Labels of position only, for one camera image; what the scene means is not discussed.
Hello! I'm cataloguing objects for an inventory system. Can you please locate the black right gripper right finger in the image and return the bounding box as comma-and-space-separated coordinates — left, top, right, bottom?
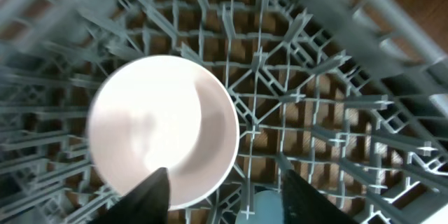
281, 169, 357, 224

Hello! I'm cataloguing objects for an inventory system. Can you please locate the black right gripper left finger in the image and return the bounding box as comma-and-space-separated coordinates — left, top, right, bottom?
90, 167, 170, 224

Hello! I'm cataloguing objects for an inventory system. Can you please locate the pink bowl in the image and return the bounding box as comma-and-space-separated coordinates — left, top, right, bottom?
86, 55, 239, 210

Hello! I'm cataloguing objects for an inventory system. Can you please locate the grey dishwasher rack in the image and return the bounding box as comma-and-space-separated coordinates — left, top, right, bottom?
1, 0, 447, 223

